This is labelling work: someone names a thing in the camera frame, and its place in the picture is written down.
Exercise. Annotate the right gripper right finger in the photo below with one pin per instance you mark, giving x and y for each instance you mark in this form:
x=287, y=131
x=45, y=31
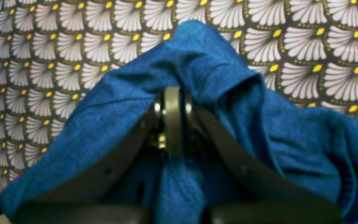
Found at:
x=240, y=189

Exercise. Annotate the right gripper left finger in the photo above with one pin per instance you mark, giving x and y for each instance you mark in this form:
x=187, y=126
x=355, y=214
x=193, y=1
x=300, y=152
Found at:
x=80, y=199

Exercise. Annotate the blue long-sleeve T-shirt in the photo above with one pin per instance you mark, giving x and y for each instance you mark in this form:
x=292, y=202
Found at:
x=316, y=147

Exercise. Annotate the fan-patterned tablecloth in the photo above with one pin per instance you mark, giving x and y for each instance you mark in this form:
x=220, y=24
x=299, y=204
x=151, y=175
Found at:
x=52, y=52

